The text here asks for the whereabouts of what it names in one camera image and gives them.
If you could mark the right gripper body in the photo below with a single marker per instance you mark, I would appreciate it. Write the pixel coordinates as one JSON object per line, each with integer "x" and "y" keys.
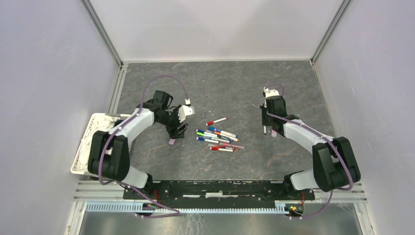
{"x": 266, "y": 117}

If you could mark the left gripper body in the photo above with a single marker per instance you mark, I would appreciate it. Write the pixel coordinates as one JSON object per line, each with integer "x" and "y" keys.
{"x": 173, "y": 122}

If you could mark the blue cap deli marker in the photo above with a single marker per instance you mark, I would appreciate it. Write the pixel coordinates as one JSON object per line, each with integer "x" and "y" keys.
{"x": 222, "y": 132}

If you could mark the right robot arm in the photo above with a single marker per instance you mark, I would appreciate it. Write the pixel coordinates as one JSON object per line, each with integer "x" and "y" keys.
{"x": 333, "y": 161}

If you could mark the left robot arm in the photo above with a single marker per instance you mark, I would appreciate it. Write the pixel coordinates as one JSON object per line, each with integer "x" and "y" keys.
{"x": 109, "y": 155}

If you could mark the blue cap white marker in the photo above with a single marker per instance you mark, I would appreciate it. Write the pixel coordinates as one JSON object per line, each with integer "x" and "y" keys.
{"x": 207, "y": 134}

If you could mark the blue cap lower marker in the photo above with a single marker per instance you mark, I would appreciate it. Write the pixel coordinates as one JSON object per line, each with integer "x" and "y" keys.
{"x": 207, "y": 140}

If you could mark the red cap lower marker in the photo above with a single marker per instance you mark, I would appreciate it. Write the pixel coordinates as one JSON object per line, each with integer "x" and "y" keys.
{"x": 221, "y": 149}

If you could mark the white perforated basket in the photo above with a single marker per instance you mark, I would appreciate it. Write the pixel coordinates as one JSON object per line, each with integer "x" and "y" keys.
{"x": 98, "y": 122}

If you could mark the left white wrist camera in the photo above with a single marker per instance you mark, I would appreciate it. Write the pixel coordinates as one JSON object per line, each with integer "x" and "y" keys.
{"x": 185, "y": 111}

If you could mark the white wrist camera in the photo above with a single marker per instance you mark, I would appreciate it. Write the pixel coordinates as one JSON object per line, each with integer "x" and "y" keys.
{"x": 185, "y": 111}
{"x": 269, "y": 92}

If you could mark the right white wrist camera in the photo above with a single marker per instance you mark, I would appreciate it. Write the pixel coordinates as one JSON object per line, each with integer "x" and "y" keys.
{"x": 269, "y": 92}

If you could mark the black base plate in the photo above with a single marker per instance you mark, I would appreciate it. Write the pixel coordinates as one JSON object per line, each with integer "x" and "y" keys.
{"x": 224, "y": 194}

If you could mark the slotted cable duct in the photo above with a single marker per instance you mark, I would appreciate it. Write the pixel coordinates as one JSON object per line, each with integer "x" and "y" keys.
{"x": 139, "y": 207}

